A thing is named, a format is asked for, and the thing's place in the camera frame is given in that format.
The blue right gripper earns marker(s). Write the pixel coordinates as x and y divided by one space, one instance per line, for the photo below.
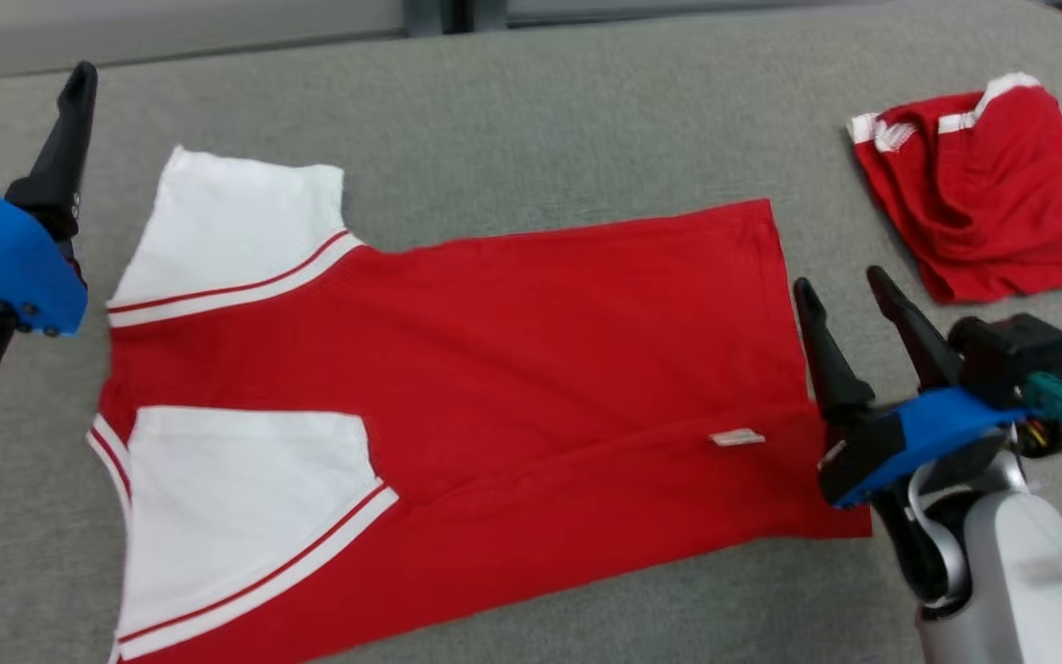
927 429

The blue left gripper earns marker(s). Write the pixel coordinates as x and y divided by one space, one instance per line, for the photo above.
5 254

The red and white shirt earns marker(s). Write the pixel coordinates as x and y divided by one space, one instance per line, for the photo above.
540 369

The folded red garment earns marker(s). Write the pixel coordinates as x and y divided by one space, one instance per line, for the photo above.
992 194

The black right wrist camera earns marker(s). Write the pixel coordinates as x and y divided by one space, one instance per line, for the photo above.
1010 355

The grey partition post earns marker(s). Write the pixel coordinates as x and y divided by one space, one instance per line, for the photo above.
453 14

